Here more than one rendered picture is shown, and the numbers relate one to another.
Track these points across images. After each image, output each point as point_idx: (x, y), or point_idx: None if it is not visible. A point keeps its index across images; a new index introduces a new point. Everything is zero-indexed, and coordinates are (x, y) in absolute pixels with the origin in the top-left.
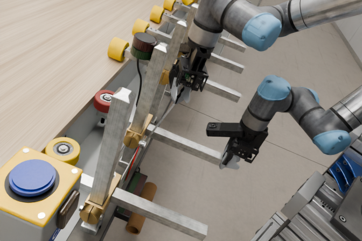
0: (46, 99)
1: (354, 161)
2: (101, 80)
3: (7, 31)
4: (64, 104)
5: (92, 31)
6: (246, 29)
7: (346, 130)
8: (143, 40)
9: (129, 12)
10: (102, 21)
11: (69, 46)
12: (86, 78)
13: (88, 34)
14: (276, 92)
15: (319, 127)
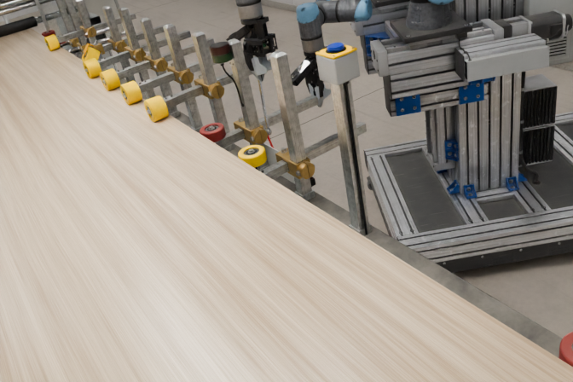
0: (188, 157)
1: (374, 33)
2: (185, 130)
3: (64, 173)
4: (202, 149)
5: (102, 127)
6: None
7: None
8: (222, 45)
9: (81, 101)
10: (88, 119)
11: (119, 141)
12: (176, 136)
13: (106, 130)
14: (313, 11)
15: (350, 8)
